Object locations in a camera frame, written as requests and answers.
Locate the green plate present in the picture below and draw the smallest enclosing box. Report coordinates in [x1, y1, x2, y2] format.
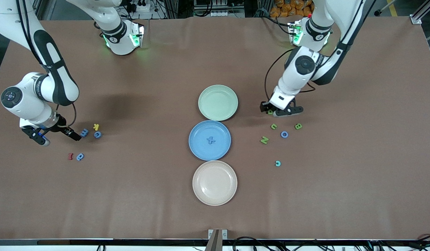
[198, 85, 239, 122]

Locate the aluminium frame profile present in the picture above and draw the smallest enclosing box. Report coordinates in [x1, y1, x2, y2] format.
[409, 0, 430, 25]

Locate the dark table edge rail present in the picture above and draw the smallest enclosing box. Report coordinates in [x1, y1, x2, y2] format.
[0, 238, 430, 246]

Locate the brown table cover sheet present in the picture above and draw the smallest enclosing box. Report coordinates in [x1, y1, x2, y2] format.
[0, 17, 430, 241]

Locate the bag of orange fruit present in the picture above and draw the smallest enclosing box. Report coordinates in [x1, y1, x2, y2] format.
[270, 0, 313, 18]

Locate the white power strip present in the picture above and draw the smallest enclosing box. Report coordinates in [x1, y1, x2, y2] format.
[133, 0, 152, 13]
[211, 10, 245, 18]

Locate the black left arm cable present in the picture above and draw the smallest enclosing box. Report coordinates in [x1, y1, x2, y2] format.
[264, 0, 376, 102]

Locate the brown camera pole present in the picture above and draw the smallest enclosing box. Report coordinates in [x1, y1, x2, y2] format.
[205, 229, 223, 251]

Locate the black floor cable bundle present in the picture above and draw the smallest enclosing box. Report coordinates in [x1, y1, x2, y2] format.
[232, 234, 430, 251]

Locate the blue plate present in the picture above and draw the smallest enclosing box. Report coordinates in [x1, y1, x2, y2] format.
[188, 120, 232, 161]

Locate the beige plate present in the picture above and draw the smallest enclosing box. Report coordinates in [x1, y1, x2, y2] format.
[192, 160, 238, 206]

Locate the metal table edge bracket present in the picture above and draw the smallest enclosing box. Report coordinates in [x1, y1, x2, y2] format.
[208, 229, 228, 240]

